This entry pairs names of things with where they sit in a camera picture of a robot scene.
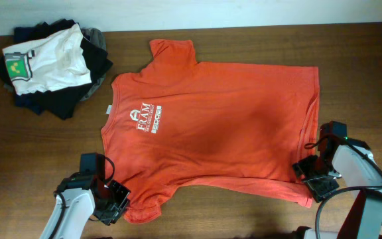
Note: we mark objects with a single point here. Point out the grey folded garment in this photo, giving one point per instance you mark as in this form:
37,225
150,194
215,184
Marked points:
96,37

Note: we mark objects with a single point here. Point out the navy folded garment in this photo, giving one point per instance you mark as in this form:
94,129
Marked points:
27,101

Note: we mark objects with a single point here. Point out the white folded t-shirt green print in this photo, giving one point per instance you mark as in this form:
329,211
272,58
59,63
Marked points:
50,64

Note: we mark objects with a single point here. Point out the orange red t-shirt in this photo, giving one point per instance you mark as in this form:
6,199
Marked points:
236,126

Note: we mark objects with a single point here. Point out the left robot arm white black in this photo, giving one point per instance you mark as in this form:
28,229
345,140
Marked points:
81,199

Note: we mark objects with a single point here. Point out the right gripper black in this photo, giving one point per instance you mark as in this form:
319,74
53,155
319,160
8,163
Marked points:
318,182

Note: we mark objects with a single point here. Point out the black folded garment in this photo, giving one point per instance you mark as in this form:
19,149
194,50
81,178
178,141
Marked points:
62,102

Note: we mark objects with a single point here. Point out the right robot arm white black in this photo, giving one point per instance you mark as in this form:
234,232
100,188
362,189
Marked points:
343,165

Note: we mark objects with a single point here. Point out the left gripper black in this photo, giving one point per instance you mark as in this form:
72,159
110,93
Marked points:
113,202

